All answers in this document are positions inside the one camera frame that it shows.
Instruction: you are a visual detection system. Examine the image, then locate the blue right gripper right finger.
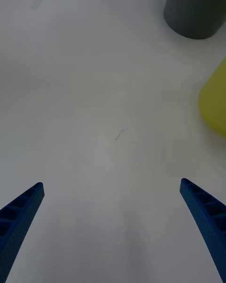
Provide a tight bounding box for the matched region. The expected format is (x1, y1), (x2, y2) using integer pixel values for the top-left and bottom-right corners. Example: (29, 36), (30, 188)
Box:
(179, 177), (226, 283)

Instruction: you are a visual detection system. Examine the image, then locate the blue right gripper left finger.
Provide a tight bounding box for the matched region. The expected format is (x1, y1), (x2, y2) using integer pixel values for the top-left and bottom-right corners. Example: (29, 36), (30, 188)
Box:
(0, 182), (45, 283)

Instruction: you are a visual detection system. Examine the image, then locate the grey plastic waste bin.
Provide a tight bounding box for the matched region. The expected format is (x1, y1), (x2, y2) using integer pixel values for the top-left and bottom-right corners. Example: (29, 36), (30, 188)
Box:
(163, 0), (226, 41)

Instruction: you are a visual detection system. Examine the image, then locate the yellow-green plastic waste bin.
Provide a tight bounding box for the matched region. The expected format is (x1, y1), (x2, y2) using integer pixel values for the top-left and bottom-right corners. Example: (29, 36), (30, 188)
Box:
(198, 56), (226, 138)

